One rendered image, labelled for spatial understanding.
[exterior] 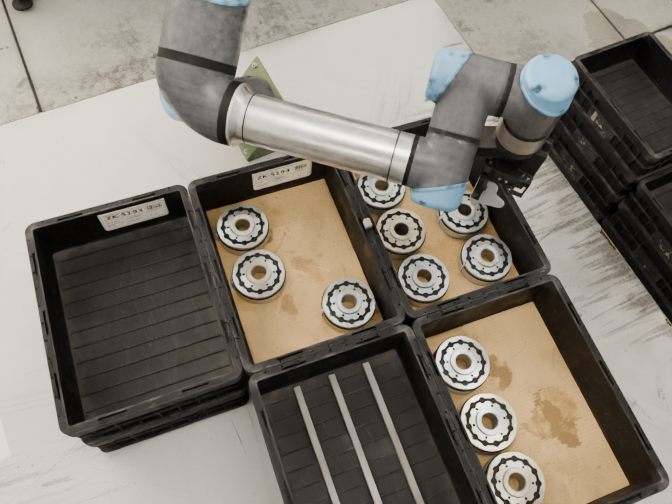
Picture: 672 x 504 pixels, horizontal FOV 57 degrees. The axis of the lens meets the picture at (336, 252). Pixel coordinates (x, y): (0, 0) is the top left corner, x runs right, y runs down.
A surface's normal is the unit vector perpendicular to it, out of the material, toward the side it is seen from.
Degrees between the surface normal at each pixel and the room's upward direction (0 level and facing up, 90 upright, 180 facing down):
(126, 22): 0
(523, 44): 0
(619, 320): 0
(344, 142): 34
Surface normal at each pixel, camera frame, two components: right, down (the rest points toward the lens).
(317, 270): 0.07, -0.43
